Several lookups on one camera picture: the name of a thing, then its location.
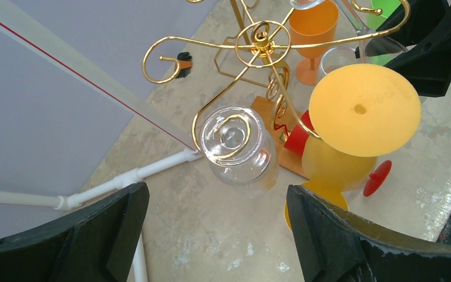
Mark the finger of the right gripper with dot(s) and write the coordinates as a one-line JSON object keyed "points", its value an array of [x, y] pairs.
{"points": [[420, 51]]}

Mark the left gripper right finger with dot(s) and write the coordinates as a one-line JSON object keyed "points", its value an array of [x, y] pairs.
{"points": [[372, 253]]}

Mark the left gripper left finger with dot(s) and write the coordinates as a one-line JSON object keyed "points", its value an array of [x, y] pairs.
{"points": [[94, 243]]}

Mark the clear wine glass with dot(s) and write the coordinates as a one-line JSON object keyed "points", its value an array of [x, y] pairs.
{"points": [[240, 150], [334, 58], [350, 13]]}

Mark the red goblet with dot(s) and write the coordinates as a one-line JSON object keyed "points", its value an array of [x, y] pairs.
{"points": [[332, 171]]}

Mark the orange goblet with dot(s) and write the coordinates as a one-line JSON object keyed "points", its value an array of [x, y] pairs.
{"points": [[310, 26]]}

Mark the gold scroll wine glass rack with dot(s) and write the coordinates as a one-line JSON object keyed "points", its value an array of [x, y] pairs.
{"points": [[262, 44]]}

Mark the white PVC pipe assembly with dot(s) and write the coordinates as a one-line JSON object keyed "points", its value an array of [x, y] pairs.
{"points": [[68, 203]]}

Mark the green goblet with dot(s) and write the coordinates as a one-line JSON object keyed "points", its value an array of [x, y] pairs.
{"points": [[381, 15]]}

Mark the small orange black object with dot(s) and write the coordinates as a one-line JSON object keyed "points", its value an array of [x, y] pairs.
{"points": [[185, 62]]}

